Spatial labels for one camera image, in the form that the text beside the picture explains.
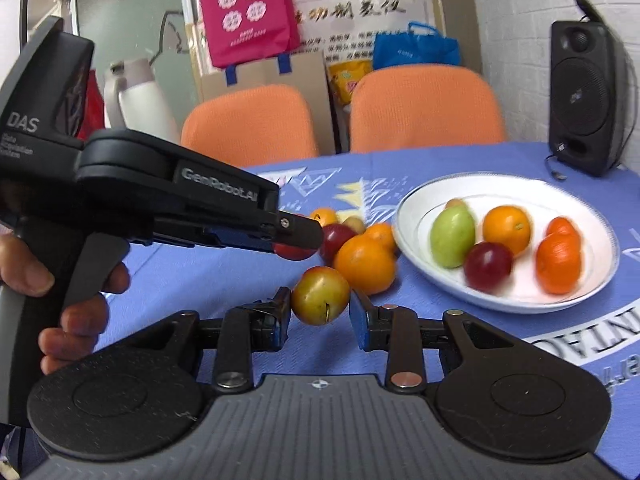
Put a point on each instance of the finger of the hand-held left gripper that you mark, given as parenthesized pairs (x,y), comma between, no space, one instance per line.
(300,232)

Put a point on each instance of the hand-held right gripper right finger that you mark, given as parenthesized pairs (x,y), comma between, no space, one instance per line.
(359,327)

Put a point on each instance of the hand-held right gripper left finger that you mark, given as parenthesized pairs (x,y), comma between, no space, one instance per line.
(281,320)

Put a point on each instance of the dark red plum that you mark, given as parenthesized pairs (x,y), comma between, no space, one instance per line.
(341,240)
(487,266)

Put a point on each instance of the large orange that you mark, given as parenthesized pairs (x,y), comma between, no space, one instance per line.
(365,265)

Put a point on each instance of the large green plum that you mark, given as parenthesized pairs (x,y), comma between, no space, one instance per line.
(452,235)

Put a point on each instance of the medium orange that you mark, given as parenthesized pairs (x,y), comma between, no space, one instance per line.
(506,230)

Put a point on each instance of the orange tangerine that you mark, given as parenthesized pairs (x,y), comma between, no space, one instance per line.
(562,225)
(559,262)

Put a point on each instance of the white plate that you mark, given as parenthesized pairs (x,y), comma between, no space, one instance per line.
(600,240)

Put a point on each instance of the person's left hand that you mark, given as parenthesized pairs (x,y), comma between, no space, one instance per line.
(75,330)

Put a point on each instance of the brown longan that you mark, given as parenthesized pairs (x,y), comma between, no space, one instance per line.
(355,224)

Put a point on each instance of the white thermos jug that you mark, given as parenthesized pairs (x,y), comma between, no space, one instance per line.
(145,105)

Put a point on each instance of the blue printed tablecloth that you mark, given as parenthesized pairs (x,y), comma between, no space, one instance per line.
(200,270)

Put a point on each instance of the orange fabric chair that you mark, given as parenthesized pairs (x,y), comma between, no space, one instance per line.
(250,125)
(425,110)

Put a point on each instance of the yellow snack bag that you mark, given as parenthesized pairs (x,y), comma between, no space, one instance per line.
(347,80)

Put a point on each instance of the magenta tote bag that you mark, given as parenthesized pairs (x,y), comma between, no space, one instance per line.
(250,25)

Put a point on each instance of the blue tote bag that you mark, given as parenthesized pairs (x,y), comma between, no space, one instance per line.
(415,50)

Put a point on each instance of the black speaker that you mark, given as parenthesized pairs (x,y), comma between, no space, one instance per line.
(585,100)

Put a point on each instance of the wall poster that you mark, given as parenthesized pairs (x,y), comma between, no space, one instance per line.
(350,15)

